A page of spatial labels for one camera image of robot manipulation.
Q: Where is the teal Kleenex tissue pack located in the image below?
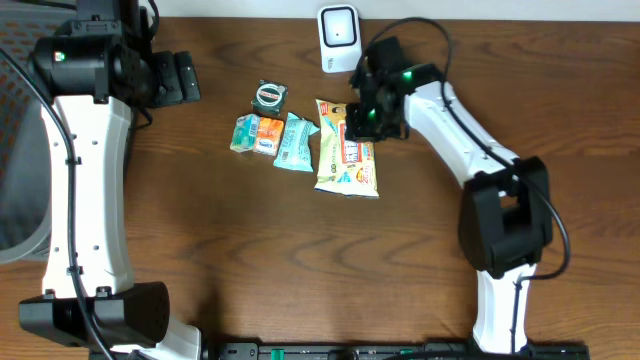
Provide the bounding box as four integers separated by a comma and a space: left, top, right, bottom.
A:
230, 114, 261, 153

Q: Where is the yellow wet wipes pack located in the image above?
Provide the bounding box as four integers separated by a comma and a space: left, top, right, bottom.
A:
315, 99, 379, 198

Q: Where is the orange snack pack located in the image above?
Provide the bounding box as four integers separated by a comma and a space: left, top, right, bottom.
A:
253, 117, 284, 156

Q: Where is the green wipes pack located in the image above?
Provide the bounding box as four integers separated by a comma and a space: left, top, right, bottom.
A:
273, 112, 319, 172

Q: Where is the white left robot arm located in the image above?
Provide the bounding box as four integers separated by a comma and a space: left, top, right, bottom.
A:
19, 1, 204, 359

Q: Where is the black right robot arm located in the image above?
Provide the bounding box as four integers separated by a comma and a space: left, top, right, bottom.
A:
345, 37, 552, 354

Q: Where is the white barcode scanner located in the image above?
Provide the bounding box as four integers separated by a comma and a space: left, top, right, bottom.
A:
317, 4, 362, 73

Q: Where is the grey plastic mesh basket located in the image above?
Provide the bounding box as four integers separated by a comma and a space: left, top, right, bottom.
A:
1, 1, 56, 264

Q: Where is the black camera cable right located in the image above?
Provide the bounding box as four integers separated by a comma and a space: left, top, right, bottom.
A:
364, 17, 572, 356

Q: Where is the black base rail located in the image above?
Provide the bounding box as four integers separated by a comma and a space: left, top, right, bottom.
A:
200, 341, 591, 360

